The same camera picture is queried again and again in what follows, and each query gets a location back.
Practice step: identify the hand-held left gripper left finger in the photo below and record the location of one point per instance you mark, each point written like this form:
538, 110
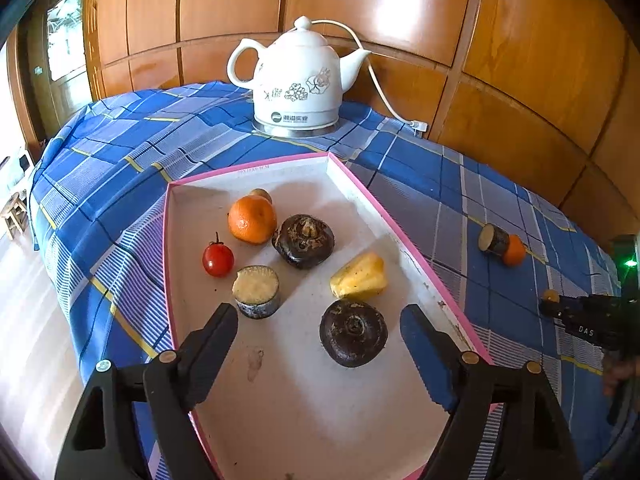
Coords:
220, 330

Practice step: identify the person's right hand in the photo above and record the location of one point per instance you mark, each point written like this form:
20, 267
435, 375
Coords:
616, 375

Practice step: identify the dark water chestnut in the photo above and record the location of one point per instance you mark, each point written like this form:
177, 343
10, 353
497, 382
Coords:
303, 240
353, 333

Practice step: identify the wooden door with glass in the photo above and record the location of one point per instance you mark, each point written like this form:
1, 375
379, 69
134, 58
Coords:
62, 45

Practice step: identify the small orange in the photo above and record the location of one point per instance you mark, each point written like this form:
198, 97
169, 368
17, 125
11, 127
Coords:
516, 251

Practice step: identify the blue checked tablecloth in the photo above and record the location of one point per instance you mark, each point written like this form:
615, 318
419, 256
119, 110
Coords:
110, 170

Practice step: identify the wooden panelled wardrobe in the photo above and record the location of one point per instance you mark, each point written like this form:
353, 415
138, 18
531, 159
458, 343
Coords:
450, 25

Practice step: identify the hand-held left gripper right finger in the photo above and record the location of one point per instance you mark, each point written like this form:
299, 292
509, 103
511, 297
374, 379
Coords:
425, 350

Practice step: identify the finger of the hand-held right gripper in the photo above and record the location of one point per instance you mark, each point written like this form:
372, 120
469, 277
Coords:
567, 307

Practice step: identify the small wooden stool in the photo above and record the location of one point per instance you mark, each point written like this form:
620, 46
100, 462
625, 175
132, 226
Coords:
13, 215

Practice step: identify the small tan longan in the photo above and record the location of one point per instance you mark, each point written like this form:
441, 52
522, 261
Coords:
262, 193
550, 296

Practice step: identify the dark sugarcane piece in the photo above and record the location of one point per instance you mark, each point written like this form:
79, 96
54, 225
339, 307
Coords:
256, 291
493, 238

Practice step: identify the red tomato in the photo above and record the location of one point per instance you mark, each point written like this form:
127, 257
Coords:
218, 260

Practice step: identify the white tray with pink rim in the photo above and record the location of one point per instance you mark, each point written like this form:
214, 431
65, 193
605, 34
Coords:
295, 400

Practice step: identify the large orange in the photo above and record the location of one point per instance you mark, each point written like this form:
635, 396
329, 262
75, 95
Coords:
252, 221

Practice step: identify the yellow starfruit piece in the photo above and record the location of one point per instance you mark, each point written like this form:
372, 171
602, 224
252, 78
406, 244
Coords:
359, 276

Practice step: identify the white ceramic electric kettle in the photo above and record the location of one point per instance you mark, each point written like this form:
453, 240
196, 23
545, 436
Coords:
295, 85

